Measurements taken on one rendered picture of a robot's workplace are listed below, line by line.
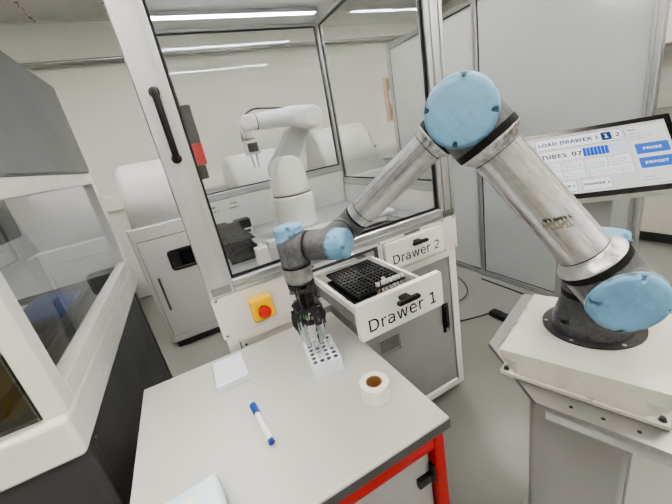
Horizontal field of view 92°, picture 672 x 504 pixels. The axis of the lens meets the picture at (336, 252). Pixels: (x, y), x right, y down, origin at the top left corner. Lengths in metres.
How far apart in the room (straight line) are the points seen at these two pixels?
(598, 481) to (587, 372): 0.37
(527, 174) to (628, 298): 0.25
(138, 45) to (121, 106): 3.24
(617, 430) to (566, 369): 0.12
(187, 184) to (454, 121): 0.71
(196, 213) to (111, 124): 3.30
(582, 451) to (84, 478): 1.20
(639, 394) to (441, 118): 0.60
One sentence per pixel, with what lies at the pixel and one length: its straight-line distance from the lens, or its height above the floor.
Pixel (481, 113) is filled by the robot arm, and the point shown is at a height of 1.34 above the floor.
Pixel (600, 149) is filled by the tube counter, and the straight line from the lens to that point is 1.66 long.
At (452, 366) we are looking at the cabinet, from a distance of 1.81.
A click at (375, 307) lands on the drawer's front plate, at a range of 0.88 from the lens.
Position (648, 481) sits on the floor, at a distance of 1.80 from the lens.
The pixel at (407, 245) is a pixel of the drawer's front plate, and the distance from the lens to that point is 1.30.
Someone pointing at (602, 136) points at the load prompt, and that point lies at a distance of 1.69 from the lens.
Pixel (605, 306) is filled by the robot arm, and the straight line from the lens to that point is 0.70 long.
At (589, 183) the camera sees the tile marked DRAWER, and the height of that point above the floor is 1.01.
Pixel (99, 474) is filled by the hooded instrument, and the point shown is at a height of 0.68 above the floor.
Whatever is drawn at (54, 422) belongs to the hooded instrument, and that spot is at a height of 0.90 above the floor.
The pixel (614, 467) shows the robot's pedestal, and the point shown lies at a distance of 1.08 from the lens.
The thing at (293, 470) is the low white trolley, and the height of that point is 0.76.
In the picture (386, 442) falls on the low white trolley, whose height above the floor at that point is 0.76.
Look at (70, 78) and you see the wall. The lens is 4.37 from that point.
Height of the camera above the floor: 1.34
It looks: 19 degrees down
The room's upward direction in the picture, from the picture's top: 11 degrees counter-clockwise
